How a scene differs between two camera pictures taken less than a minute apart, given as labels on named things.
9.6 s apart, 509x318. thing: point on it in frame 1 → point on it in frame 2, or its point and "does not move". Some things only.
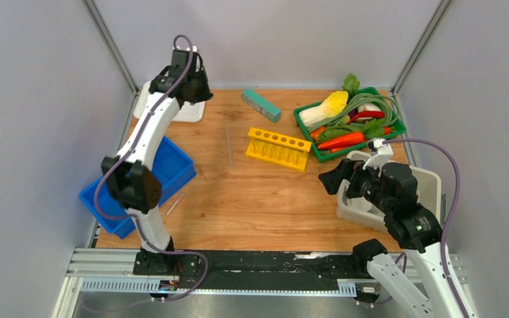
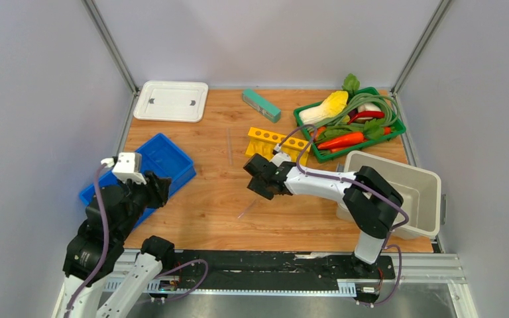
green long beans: [387, 103] does not move
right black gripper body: [364, 183] → [259, 187]
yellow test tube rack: [277, 149] does not move
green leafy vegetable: [350, 83] does not move
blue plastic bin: [172, 169] does not move
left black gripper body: [199, 88] → [140, 196]
